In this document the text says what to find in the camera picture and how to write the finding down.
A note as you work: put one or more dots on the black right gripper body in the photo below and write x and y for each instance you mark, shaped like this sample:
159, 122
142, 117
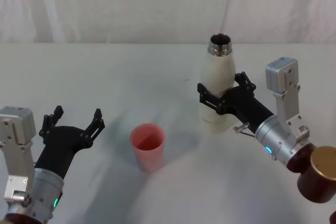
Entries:
244, 106

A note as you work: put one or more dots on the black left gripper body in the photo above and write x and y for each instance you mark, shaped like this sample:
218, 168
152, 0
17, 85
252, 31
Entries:
63, 142

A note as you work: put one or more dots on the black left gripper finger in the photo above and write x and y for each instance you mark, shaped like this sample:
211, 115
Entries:
56, 115
95, 125

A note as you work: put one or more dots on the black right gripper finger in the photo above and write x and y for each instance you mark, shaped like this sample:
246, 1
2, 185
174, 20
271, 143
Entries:
246, 82
210, 99

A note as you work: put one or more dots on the cream vacuum bottle steel neck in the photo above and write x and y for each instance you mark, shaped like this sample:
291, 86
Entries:
216, 73

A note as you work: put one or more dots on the white table cloth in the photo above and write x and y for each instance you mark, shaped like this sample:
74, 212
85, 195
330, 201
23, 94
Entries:
118, 77

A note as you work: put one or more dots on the pink cup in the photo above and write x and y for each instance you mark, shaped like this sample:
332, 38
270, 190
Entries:
151, 155

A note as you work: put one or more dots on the white curtain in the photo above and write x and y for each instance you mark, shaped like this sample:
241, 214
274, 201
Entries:
131, 6

